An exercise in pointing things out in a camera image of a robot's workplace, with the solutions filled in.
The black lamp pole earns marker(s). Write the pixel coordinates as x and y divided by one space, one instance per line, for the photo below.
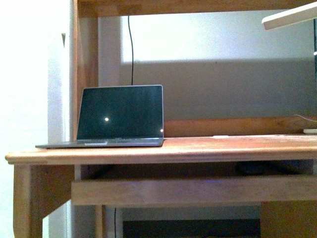
315 47

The white flat lamp base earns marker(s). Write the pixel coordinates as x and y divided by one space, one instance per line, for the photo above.
310 131

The white desk lamp head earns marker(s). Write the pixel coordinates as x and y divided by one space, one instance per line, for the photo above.
289 17

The grey open laptop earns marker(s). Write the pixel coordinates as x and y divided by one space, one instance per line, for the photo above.
121 116

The wooden desk with hutch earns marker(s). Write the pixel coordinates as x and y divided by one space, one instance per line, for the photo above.
43 178

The wooden pull-out keyboard tray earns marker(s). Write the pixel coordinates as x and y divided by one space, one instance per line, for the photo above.
193 192

